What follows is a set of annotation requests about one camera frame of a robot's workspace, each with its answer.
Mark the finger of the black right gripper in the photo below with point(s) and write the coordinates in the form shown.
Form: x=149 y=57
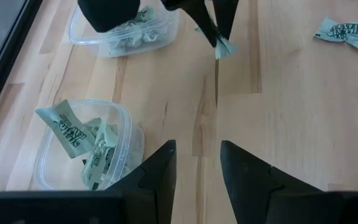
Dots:
x=225 y=15
x=200 y=15

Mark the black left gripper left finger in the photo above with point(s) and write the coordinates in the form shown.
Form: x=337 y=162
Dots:
x=157 y=180

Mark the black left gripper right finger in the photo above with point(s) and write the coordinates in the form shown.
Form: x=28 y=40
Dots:
x=247 y=180

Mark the green stevia sweetener packet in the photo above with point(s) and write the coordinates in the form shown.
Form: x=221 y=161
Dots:
x=99 y=158
x=94 y=126
x=149 y=35
x=68 y=130
x=121 y=43
x=225 y=51
x=145 y=14
x=346 y=34

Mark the large clear plastic container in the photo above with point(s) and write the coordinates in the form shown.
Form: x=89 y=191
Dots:
x=166 y=31

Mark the small clear plastic container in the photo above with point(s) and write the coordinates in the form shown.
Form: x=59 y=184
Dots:
x=129 y=124

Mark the black aluminium table frame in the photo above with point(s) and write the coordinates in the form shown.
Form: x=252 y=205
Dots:
x=8 y=56

